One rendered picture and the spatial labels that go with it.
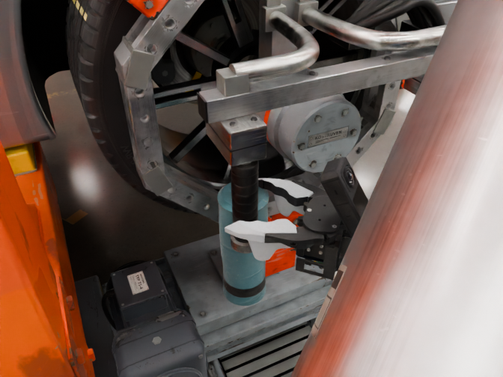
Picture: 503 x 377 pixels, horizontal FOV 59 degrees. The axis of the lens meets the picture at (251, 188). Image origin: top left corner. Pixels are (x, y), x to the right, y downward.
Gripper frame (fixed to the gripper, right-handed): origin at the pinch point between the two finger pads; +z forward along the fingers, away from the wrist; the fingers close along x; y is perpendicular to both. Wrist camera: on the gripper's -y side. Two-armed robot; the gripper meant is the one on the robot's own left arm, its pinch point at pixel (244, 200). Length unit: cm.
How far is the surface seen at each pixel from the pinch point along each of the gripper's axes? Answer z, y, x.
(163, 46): 16.9, -15.1, 11.9
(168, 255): 39, 60, 36
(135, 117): 21.0, -4.8, 7.9
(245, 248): -0.9, 7.1, -2.1
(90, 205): 96, 83, 69
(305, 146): -5.1, -1.7, 13.4
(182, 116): 95, 83, 152
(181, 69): 32, 3, 44
